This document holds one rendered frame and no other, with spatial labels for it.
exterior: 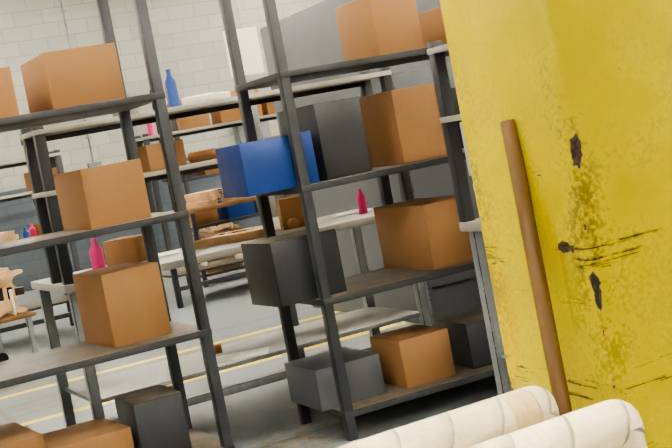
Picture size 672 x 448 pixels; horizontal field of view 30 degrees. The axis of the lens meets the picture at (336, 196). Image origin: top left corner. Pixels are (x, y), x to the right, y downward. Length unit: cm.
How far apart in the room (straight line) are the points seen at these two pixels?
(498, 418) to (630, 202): 98
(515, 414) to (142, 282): 475
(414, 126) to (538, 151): 427
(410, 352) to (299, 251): 74
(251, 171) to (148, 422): 118
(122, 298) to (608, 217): 393
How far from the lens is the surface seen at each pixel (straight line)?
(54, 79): 542
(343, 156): 582
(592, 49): 174
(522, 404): 81
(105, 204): 539
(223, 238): 682
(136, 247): 674
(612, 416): 75
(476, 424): 79
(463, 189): 544
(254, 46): 761
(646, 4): 180
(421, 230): 601
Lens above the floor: 140
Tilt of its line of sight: 3 degrees down
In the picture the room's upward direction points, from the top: 11 degrees counter-clockwise
